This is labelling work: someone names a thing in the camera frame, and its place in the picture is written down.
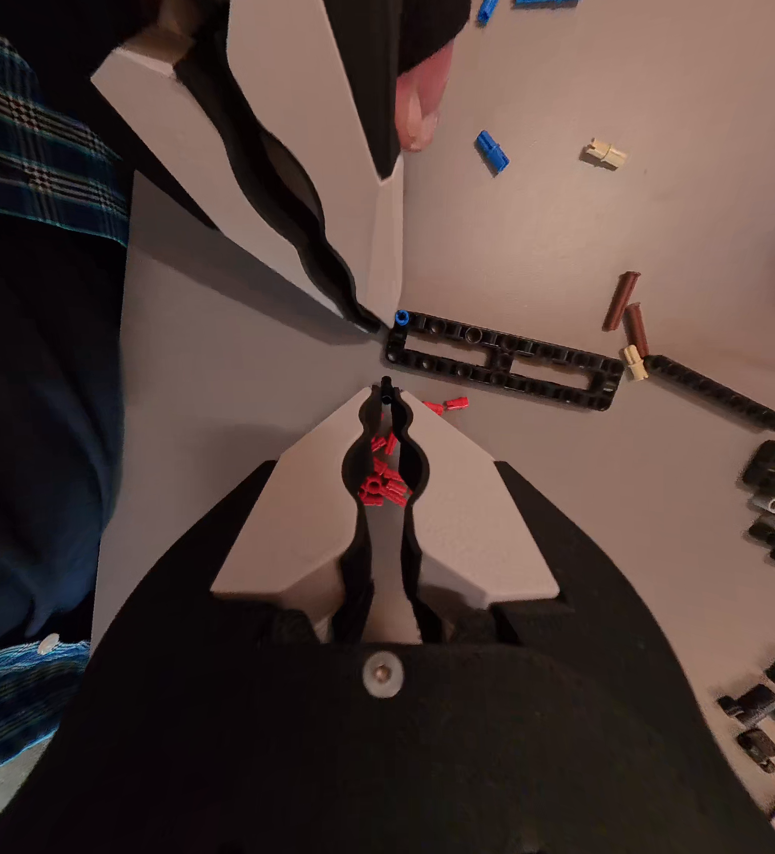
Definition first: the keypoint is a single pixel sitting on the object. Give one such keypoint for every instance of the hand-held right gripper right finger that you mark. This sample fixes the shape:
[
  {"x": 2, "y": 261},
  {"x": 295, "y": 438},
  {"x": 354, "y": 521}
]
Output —
[{"x": 474, "y": 527}]

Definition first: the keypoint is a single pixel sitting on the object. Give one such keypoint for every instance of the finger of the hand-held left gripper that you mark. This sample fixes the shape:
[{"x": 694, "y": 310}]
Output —
[
  {"x": 307, "y": 100},
  {"x": 180, "y": 127}
]

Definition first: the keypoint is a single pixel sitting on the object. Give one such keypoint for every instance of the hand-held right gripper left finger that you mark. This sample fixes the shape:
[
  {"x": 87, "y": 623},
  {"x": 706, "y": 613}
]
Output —
[{"x": 294, "y": 527}]

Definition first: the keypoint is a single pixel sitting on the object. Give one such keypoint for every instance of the small black lego pin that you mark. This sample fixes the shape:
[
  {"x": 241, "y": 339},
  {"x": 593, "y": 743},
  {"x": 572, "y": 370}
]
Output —
[{"x": 387, "y": 390}]

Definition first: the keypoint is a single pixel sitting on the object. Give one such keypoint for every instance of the long black lego frame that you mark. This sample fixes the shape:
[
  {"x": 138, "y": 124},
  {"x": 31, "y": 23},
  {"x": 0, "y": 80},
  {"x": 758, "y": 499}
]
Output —
[{"x": 504, "y": 363}]

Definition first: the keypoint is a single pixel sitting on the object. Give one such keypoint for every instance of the short blue lego pin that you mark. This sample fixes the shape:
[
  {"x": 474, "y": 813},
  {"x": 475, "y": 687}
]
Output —
[{"x": 401, "y": 318}]

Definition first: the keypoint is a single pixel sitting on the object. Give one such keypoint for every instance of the pile of red lego pins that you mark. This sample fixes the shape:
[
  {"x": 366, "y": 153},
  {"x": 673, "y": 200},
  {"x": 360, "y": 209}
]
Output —
[{"x": 387, "y": 487}]

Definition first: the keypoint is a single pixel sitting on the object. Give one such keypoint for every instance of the tan lego pin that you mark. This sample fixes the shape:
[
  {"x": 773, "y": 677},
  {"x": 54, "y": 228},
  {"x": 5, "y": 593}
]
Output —
[
  {"x": 606, "y": 153},
  {"x": 634, "y": 362}
]

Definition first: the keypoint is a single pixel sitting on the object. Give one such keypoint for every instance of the brown lego axle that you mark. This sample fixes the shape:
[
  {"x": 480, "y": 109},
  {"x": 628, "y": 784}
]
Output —
[
  {"x": 638, "y": 330},
  {"x": 621, "y": 300}
]

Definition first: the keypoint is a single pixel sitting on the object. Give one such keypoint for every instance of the long black lego beam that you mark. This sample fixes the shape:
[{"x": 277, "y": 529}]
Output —
[{"x": 718, "y": 393}]

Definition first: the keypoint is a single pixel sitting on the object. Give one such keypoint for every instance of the pile of dark grey lego pieces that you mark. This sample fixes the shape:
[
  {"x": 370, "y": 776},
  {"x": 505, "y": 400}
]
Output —
[{"x": 771, "y": 707}]

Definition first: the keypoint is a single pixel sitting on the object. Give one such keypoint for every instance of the person's left hand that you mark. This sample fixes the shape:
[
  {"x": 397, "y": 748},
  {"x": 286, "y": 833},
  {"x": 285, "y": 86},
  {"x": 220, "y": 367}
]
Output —
[{"x": 421, "y": 100}]

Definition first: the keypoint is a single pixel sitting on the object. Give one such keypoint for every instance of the person in plaid shirt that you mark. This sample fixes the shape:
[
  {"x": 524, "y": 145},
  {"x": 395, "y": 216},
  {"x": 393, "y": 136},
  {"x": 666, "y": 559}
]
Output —
[{"x": 27, "y": 147}]

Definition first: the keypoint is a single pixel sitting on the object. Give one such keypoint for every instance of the dark blue shirt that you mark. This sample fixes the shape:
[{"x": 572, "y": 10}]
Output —
[{"x": 27, "y": 413}]

